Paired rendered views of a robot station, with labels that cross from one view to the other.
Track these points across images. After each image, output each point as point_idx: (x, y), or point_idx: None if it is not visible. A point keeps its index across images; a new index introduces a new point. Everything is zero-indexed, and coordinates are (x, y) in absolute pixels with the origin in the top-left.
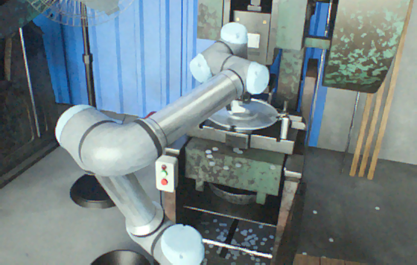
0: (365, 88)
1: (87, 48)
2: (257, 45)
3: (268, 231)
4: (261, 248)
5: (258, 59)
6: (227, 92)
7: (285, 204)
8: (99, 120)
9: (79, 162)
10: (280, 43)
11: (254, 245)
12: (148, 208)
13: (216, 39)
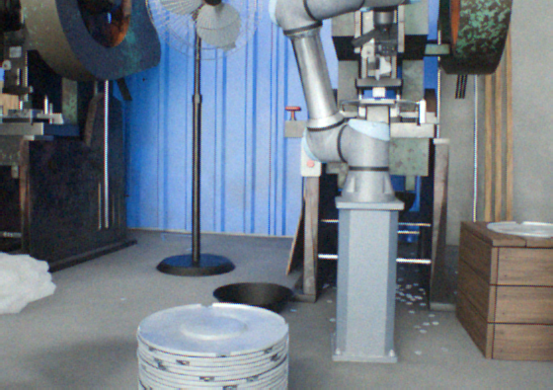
0: (494, 46)
1: (198, 88)
2: None
3: (410, 282)
4: (408, 289)
5: None
6: None
7: (439, 173)
8: None
9: (292, 19)
10: (409, 30)
11: (399, 288)
12: (334, 98)
13: (350, 34)
